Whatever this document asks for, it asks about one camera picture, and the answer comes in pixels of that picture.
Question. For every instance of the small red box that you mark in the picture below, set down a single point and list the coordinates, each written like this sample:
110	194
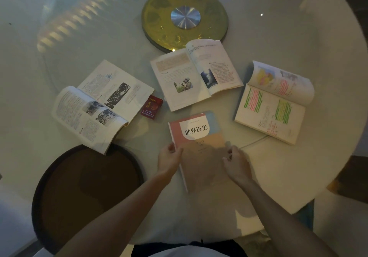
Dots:
151	106

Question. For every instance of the person's left forearm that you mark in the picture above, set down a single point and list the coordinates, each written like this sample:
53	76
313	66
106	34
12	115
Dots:
115	221

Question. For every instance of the open book with black-white photos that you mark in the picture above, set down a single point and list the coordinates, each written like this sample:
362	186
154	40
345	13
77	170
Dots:
100	104

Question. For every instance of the person's left thumb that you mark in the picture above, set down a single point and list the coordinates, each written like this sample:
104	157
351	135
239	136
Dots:
178	154

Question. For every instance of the open book with highlighted text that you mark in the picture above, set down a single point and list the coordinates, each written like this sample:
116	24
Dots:
273	104

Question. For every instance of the person's right forearm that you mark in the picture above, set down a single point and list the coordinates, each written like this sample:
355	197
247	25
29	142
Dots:
284	222

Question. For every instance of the dark round wooden stool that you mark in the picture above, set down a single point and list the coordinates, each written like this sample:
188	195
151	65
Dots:
86	190

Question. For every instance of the silver round metal hub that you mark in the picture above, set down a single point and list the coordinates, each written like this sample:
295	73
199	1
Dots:
185	17

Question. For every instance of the pink cover textbook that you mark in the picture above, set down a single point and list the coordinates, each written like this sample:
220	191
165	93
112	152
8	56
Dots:
198	147

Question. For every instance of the gold round turntable base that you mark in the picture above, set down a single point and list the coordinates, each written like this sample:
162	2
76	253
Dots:
161	21

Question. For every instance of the person's left hand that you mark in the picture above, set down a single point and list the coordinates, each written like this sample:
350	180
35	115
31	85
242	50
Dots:
168	161

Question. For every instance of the person's right thumb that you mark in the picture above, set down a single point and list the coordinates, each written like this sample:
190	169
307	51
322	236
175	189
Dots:
228	160

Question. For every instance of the person's right hand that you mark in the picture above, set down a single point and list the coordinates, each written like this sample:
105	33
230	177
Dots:
237	166

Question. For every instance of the open book with soldier photo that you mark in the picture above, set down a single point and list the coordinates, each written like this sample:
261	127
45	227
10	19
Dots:
195	74

